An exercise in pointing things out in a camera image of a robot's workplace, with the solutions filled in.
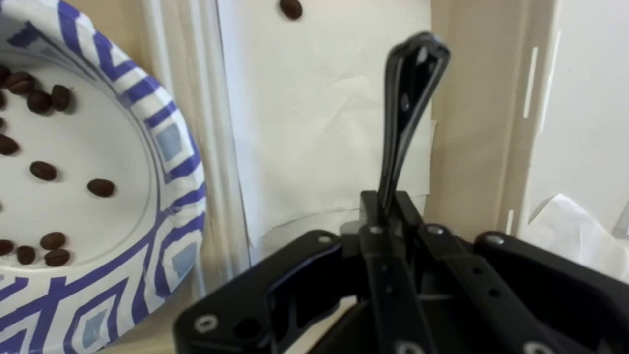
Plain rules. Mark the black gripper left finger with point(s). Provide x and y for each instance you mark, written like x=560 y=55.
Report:
x=296 y=295

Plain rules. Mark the white paper liner sheet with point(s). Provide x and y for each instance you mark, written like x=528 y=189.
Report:
x=316 y=130

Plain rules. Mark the blue patterned paper plate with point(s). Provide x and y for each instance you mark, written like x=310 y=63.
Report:
x=100 y=130

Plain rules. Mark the coffee bean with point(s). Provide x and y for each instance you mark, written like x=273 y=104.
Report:
x=9 y=144
x=102 y=187
x=292 y=8
x=62 y=96
x=21 y=81
x=27 y=254
x=39 y=100
x=53 y=240
x=58 y=256
x=45 y=169
x=5 y=246

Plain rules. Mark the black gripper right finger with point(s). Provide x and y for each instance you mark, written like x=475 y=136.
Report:
x=524 y=295

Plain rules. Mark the black plastic spoon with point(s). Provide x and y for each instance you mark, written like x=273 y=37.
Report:
x=398 y=144

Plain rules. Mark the crumpled clear plastic wrap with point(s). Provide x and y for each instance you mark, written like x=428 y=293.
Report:
x=577 y=228

